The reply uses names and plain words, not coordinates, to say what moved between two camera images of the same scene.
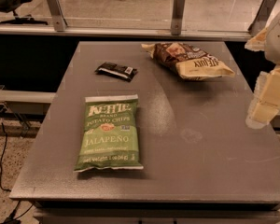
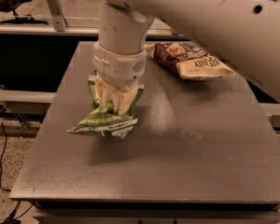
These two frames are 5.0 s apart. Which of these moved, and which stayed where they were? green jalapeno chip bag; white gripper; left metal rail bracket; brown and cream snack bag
Moved: white gripper; green jalapeno chip bag
Stayed: left metal rail bracket; brown and cream snack bag
